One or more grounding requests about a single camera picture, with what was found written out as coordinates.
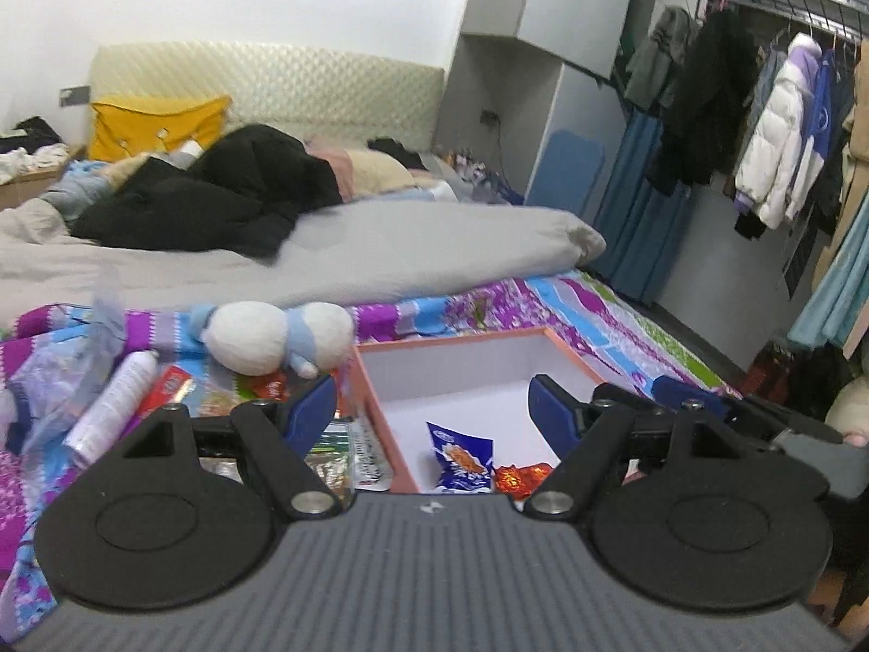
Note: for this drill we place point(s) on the cream cushion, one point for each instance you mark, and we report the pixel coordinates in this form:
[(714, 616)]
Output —
[(848, 407)]

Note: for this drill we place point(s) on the black cloth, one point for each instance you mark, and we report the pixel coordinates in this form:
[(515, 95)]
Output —
[(37, 132)]

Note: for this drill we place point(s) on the grey wall plate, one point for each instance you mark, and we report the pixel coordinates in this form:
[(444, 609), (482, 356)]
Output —
[(75, 95)]

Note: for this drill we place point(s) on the wooden nightstand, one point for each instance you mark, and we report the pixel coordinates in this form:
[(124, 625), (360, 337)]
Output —
[(34, 187)]

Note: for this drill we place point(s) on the white cloth pile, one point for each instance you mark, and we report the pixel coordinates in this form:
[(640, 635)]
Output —
[(27, 159)]

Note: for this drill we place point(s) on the grey duvet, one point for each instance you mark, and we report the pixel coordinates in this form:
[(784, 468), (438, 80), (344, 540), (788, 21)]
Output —
[(407, 244)]

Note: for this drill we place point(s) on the cream fleece blanket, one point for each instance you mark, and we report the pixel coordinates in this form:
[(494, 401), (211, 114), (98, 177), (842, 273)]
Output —
[(380, 173)]

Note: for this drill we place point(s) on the cream quilted headboard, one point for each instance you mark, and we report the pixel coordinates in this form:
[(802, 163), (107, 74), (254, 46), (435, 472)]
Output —
[(305, 88)]

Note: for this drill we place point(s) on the green snack packet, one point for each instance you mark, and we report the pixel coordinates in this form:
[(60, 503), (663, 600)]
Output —
[(332, 438)]

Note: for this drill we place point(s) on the light blue garment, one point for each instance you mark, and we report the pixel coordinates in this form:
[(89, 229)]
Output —
[(75, 190)]

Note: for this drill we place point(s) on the white and blue plush toy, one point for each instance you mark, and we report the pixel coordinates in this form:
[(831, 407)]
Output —
[(251, 339)]

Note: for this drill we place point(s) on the yellow pillow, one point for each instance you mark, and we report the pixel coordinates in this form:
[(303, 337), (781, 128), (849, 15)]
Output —
[(142, 125)]

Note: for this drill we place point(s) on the purple patterned bed sheet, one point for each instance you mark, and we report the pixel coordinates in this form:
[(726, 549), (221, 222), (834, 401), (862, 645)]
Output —
[(475, 305)]

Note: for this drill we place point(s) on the white spray bottle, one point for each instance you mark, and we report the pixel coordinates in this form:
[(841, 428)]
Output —
[(112, 407)]

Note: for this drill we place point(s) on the orange snack packet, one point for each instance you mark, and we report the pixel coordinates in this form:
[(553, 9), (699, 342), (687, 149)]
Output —
[(217, 401)]

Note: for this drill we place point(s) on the white puffer jacket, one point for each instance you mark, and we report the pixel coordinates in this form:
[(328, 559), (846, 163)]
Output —
[(781, 136)]

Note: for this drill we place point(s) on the clear plastic bag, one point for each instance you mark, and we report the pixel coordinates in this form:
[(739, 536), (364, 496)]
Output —
[(61, 380)]

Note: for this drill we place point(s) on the white printed snack packet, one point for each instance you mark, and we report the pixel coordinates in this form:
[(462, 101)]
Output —
[(370, 462)]

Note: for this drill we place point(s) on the small red snack packet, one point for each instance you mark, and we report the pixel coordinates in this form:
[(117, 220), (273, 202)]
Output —
[(271, 387)]

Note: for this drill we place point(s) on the blue snack packet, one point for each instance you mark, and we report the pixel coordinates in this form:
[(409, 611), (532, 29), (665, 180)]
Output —
[(455, 462)]

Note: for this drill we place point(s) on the black hanging coat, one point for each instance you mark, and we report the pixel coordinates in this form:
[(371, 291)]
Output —
[(713, 81)]

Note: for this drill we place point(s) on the dark red bag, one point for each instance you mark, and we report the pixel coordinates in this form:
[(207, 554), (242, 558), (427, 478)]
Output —
[(770, 373)]

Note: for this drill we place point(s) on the grey hanging jacket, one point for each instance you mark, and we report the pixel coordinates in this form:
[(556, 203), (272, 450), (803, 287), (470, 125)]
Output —
[(662, 61)]

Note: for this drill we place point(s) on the beige hanging coat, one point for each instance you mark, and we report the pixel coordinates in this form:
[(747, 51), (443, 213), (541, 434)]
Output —
[(857, 170)]

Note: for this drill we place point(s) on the red orange foil candy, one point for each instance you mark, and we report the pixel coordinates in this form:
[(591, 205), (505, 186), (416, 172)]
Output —
[(519, 479)]

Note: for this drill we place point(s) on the blue board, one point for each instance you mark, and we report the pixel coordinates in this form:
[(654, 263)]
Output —
[(563, 170)]

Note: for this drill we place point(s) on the blue hanging garment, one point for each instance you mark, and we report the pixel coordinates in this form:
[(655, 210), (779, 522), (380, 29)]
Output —
[(825, 108)]

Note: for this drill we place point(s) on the white wall cabinet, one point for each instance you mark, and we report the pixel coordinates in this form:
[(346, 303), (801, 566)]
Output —
[(543, 0)]

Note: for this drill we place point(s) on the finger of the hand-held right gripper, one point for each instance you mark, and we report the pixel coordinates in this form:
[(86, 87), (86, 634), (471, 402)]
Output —
[(621, 394), (686, 390)]

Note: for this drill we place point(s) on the small black garment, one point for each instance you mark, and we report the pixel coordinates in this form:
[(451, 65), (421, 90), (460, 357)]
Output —
[(397, 149)]

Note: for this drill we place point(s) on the orange cardboard box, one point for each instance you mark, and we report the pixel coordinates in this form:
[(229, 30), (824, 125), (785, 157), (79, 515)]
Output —
[(461, 380)]

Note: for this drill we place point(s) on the blue curtain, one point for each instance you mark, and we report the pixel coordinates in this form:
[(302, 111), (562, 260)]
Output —
[(638, 217)]

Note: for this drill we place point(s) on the teal hanging garment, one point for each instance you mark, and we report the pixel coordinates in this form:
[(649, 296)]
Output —
[(835, 285)]

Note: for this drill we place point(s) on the red label snack packet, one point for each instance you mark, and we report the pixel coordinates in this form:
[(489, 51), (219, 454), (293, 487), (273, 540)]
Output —
[(173, 387)]

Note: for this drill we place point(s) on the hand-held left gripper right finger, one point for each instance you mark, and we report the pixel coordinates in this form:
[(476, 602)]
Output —
[(546, 414)]

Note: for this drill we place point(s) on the silver foil snack packet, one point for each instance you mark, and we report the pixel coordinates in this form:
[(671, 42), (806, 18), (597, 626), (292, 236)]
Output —
[(329, 472)]

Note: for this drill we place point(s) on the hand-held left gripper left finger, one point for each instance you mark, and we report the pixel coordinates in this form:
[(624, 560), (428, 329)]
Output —
[(319, 407)]

